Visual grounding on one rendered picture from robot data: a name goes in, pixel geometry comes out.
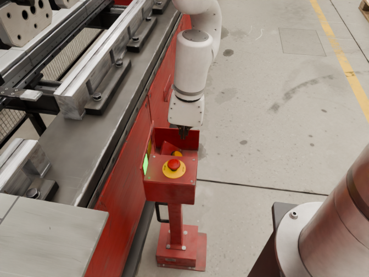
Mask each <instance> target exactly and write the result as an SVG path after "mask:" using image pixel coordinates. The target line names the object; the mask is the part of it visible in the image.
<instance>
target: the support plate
mask: <svg viewBox="0 0 369 277"><path fill-rule="evenodd" d="M17 197H18V196H14V195H9V194H5V193H0V218H3V217H4V215H5V214H6V212H7V211H8V210H9V208H10V207H11V205H12V204H13V203H14V201H15V200H16V198H17ZM108 216H109V213H108V212H104V211H101V210H94V209H88V208H82V207H77V206H70V205H67V204H60V203H54V202H48V201H43V200H36V199H33V198H27V197H19V199H18V200H17V201H16V203H15V205H14V206H13V207H12V209H11V210H10V212H9V213H8V214H7V216H6V217H5V219H4V220H3V221H2V223H1V225H0V277H84V276H85V273H86V270H87V268H88V265H89V263H90V261H91V258H92V256H93V253H94V250H95V249H96V246H97V243H98V241H99V238H100V236H101V234H102V231H103V229H104V227H105V224H106V222H107V219H108Z"/></svg>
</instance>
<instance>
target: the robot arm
mask: <svg viewBox="0 0 369 277"><path fill-rule="evenodd" d="M172 2H173V4H174V6H175V8H176V9H177V10H178V11H179V12H181V13H183V14H187V15H189V16H190V19H191V26H192V29H187V30H183V31H181V32H179V33H178V35H177V40H176V56H175V72H174V84H172V85H171V89H173V92H172V94H171V97H170V103H169V112H168V118H167V121H168V122H169V123H171V124H175V125H176V126H177V127H178V129H179V133H178V134H179V135H181V138H180V139H184V140H185V138H186V136H188V131H189V130H190V129H191V128H193V127H199V126H202V124H203V115H204V104H205V101H204V90H205V84H206V78H207V74H208V70H209V66H210V64H211V63H212V62H213V60H214V59H215V58H216V56H217V54H218V51H219V46H220V39H221V25H222V16H221V9H220V6H219V3H218V1H217V0H172ZM183 131H184V133H183ZM275 254H276V260H277V263H278V266H279V269H280V271H281V273H282V275H283V277H369V143H368V144H367V145H366V147H365V148H364V149H363V150H362V152H361V153H360V154H359V156H358V157H357V158H356V160H355V161H354V163H353V164H352V165H351V167H350V168H349V169H348V171H347V172H346V173H345V174H344V176H343V177H342V178H341V180H340V181H339V183H337V185H336V186H335V188H334V189H333V190H332V192H331V193H330V194H329V195H328V197H327V198H326V199H325V201H324V202H309V203H304V204H300V205H298V206H296V207H294V208H292V209H291V210H290V211H289V212H288V213H286V214H285V216H284V217H283V218H282V220H281V221H280V223H279V226H278V228H277V230H276V235H275Z"/></svg>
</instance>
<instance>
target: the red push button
mask: <svg viewBox="0 0 369 277"><path fill-rule="evenodd" d="M180 165H181V163H180V161H179V160H178V159H171V160H169V161H168V163H167V166H168V168H170V169H171V170H172V171H176V170H177V169H178V168H179V167H180Z"/></svg>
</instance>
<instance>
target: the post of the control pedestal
mask: <svg viewBox="0 0 369 277"><path fill-rule="evenodd" d="M167 207H168V214H169V225H170V236H171V244H175V245H182V238H183V214H182V204H178V203H167Z"/></svg>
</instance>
